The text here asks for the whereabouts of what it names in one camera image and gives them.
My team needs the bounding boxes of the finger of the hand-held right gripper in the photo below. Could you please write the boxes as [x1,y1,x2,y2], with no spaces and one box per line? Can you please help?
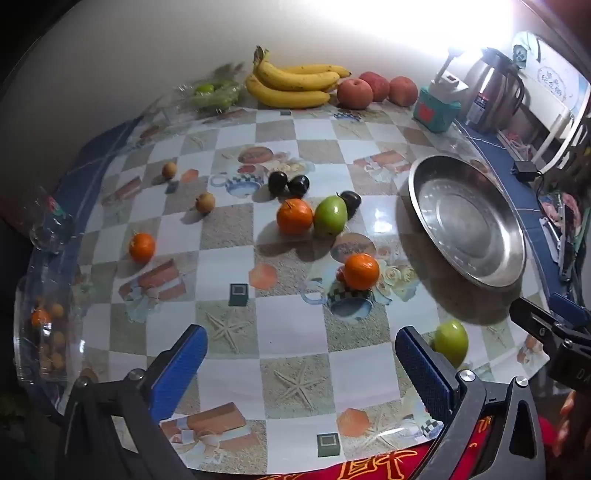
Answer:
[509,296,571,354]
[549,292,591,330]

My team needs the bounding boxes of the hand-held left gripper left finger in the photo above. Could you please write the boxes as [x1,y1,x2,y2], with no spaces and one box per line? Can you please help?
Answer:
[55,324,208,480]

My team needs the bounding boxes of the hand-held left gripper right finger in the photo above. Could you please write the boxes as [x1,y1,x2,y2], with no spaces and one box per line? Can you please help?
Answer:
[395,326,557,480]

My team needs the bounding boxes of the green apple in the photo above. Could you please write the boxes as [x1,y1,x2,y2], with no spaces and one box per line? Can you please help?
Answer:
[313,195,349,237]
[433,320,470,369]

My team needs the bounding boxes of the stainless steel plate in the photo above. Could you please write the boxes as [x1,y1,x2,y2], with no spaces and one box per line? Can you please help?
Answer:
[407,155,527,289]

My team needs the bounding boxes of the orange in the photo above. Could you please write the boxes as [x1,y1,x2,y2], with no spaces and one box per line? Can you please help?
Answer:
[128,232,156,264]
[342,252,381,291]
[276,198,315,235]

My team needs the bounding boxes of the pile of small green fruits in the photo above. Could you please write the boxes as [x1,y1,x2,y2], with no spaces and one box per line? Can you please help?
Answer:
[191,80,241,109]

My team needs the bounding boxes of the person's right hand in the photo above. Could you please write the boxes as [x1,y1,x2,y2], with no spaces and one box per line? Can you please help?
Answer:
[556,390,581,457]

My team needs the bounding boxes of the colourful printed packets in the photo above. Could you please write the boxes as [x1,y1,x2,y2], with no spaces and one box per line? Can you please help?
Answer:
[538,185,587,282]

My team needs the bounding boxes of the red cloth with gold print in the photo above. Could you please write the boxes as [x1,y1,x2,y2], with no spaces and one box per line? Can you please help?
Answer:
[323,415,559,480]

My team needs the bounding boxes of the checkered printed tablecloth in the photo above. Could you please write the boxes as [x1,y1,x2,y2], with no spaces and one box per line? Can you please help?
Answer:
[28,92,550,476]

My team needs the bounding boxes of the blue plaid cloth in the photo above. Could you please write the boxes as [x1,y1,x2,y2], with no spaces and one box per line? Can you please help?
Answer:
[18,111,564,416]

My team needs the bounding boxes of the black power adapter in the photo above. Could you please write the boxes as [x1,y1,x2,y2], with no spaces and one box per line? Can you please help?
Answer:
[511,160,543,182]

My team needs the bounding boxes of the clear plastic tub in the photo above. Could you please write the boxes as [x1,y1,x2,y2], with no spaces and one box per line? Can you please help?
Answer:
[13,263,88,384]

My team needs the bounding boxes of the glass mug with round label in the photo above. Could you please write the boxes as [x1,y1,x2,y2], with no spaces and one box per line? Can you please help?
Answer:
[0,185,77,254]

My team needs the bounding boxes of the stainless steel kettle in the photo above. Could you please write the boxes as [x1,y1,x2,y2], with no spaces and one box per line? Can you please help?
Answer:
[462,47,527,134]

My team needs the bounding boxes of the teal box with red label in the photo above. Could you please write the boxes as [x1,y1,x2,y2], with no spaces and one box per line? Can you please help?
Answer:
[412,85,462,134]

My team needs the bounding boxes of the red apple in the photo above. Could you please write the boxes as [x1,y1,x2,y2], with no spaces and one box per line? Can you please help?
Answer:
[359,71,391,103]
[337,78,374,110]
[388,76,419,108]

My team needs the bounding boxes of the yellow banana bunch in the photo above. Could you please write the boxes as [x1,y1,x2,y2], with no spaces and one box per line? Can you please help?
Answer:
[245,45,352,110]

